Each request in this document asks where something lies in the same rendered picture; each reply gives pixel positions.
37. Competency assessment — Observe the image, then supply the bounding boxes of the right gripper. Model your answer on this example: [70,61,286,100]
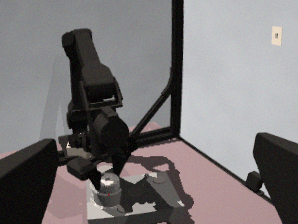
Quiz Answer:
[67,131,138,191]

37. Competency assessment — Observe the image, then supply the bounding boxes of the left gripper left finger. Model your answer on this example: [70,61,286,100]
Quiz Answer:
[0,138,59,224]

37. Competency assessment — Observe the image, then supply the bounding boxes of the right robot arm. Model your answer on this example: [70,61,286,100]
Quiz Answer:
[62,28,129,153]

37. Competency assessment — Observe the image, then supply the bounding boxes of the dark grey and white toothed gear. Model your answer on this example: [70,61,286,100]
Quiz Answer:
[97,173,120,194]

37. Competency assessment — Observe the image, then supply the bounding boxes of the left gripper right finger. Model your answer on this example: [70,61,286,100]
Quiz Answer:
[253,132,298,224]

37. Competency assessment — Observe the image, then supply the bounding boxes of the pale beige round disc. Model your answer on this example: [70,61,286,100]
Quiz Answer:
[118,204,130,213]

